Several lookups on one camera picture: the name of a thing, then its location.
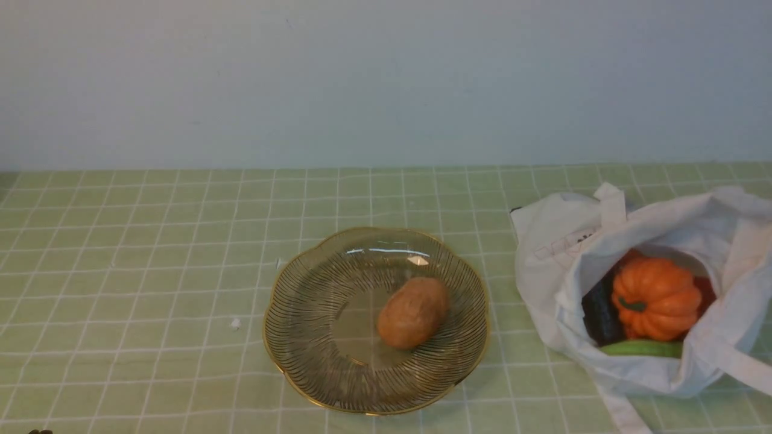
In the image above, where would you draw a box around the dark eggplant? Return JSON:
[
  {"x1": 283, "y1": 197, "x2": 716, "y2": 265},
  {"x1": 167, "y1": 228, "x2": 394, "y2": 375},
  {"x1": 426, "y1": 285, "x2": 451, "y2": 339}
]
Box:
[{"x1": 581, "y1": 269, "x2": 627, "y2": 347}]

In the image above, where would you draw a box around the red pepper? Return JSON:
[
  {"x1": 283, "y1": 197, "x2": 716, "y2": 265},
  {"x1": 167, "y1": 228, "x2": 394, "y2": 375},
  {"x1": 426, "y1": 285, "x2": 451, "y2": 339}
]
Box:
[{"x1": 693, "y1": 275, "x2": 717, "y2": 318}]

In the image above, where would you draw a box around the brown potato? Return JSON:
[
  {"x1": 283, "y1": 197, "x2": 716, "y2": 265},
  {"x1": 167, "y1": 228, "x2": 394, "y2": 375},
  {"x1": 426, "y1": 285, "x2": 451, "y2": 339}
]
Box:
[{"x1": 377, "y1": 277, "x2": 450, "y2": 351}]

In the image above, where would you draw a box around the green cucumber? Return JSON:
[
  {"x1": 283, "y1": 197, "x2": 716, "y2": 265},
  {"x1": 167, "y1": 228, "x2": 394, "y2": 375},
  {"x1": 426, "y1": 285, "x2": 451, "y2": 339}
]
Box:
[{"x1": 600, "y1": 339, "x2": 683, "y2": 358}]

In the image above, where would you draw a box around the orange pumpkin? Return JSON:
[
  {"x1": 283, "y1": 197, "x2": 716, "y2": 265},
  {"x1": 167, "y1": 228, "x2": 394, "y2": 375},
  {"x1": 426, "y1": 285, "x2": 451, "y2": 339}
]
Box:
[{"x1": 610, "y1": 250, "x2": 703, "y2": 342}]

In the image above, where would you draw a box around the white cloth tote bag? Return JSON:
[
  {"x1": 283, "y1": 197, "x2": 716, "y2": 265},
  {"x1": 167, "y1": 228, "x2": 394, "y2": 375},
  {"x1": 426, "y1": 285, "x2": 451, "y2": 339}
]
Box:
[{"x1": 510, "y1": 183, "x2": 770, "y2": 433}]

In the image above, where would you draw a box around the green checked tablecloth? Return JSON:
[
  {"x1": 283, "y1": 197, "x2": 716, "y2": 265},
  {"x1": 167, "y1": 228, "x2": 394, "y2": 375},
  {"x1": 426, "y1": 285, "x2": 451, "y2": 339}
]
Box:
[{"x1": 1, "y1": 162, "x2": 770, "y2": 433}]

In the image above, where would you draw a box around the clear gold-rimmed glass bowl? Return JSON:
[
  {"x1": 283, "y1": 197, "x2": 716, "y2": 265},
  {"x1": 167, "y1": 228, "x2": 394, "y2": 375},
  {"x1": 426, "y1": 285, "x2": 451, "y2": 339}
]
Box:
[{"x1": 263, "y1": 226, "x2": 490, "y2": 417}]

